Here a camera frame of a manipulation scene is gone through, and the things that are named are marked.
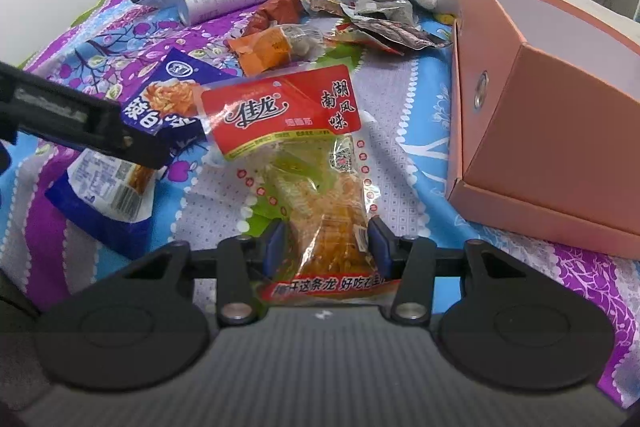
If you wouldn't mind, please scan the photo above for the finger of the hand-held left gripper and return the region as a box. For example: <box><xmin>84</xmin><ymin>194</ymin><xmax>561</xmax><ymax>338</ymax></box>
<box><xmin>0</xmin><ymin>61</ymin><xmax>173</xmax><ymax>168</ymax></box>

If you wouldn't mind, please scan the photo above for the red label clear snack packet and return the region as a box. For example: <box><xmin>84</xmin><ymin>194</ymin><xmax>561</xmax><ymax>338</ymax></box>
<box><xmin>200</xmin><ymin>64</ymin><xmax>401</xmax><ymax>305</ymax></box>

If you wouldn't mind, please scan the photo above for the blue snack packet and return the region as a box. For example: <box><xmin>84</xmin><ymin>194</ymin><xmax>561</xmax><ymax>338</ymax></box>
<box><xmin>44</xmin><ymin>48</ymin><xmax>236</xmax><ymax>225</ymax></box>

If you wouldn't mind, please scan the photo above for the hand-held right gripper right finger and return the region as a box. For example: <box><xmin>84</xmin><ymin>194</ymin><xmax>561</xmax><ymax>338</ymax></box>
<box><xmin>367</xmin><ymin>217</ymin><xmax>526</xmax><ymax>325</ymax></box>

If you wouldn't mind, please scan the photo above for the small red foil snack packet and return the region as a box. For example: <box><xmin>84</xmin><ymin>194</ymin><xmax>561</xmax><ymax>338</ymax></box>
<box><xmin>247</xmin><ymin>0</ymin><xmax>306</xmax><ymax>35</ymax></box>

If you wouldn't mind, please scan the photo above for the dark red snack packet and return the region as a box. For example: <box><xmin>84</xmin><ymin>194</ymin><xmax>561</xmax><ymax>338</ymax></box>
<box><xmin>325</xmin><ymin>19</ymin><xmax>453</xmax><ymax>55</ymax></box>

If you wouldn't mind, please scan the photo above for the purple floral quilt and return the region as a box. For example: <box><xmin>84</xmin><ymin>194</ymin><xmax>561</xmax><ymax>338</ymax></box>
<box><xmin>0</xmin><ymin>0</ymin><xmax>640</xmax><ymax>408</ymax></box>

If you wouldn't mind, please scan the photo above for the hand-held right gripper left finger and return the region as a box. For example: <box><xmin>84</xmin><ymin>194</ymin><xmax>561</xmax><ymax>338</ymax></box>
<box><xmin>117</xmin><ymin>219</ymin><xmax>288</xmax><ymax>328</ymax></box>

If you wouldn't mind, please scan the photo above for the orange snack packet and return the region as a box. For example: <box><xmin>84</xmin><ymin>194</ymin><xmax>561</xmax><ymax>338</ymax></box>
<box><xmin>227</xmin><ymin>23</ymin><xmax>303</xmax><ymax>78</ymax></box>

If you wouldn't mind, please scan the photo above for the pink cardboard box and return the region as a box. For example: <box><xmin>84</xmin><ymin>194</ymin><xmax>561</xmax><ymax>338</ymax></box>
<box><xmin>446</xmin><ymin>0</ymin><xmax>640</xmax><ymax>260</ymax></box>

